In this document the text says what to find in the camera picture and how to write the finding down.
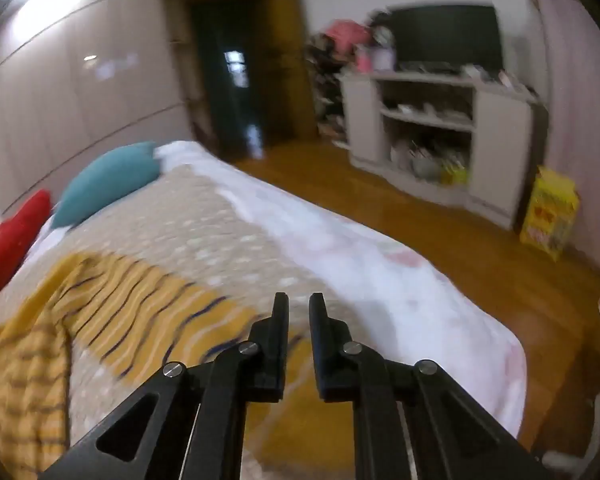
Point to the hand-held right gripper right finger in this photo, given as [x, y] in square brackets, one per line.
[321, 350]

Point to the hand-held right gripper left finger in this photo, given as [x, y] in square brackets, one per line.
[276, 350]

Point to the yellow striped small garment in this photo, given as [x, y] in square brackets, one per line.
[130, 300]

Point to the white bed sheet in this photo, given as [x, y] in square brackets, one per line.
[380, 280]

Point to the beige dotted blanket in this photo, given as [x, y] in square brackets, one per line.
[190, 230]

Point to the teal pillow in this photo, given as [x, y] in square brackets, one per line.
[105, 180]

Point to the grey television cabinet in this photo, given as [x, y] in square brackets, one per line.
[500, 150]

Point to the yellow cardboard box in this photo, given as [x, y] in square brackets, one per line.
[550, 210]

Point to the red pillow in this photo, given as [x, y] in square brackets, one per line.
[10, 245]

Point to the pink bag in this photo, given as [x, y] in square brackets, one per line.
[347, 34]

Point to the beige glossy wardrobe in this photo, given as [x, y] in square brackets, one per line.
[80, 90]

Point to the black television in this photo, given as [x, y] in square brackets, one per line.
[445, 35]

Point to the wooden door frame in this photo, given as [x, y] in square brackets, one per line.
[290, 60]

